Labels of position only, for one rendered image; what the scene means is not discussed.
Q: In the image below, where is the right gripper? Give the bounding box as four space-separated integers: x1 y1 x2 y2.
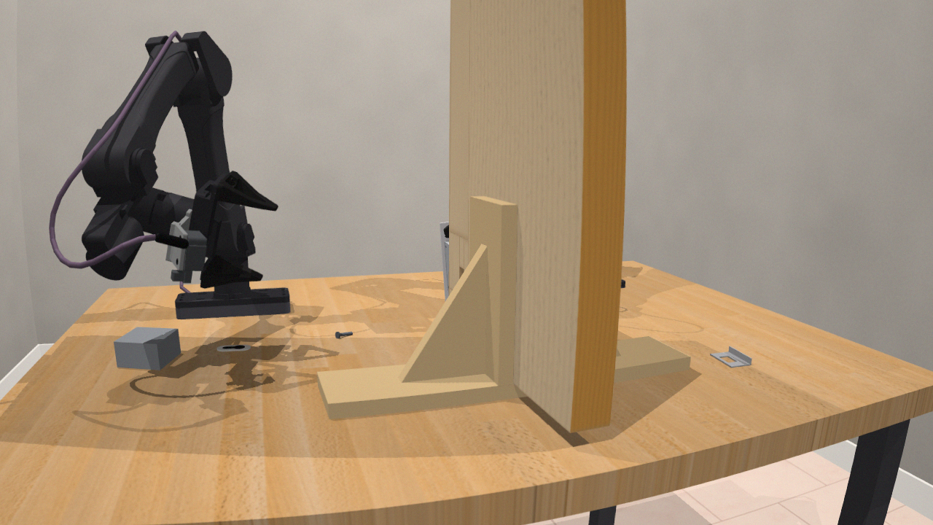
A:
149 171 278 289

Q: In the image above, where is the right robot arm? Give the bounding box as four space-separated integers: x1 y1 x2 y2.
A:
82 31 290 308

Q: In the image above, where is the grey mortise lock with keyhole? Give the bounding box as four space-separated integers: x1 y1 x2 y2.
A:
440 222 449 301

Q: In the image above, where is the tan wooden door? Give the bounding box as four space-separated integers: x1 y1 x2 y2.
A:
317 0 691 433

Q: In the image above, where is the grey metal bracket with rectangular hole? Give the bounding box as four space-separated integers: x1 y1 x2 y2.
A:
710 346 752 368

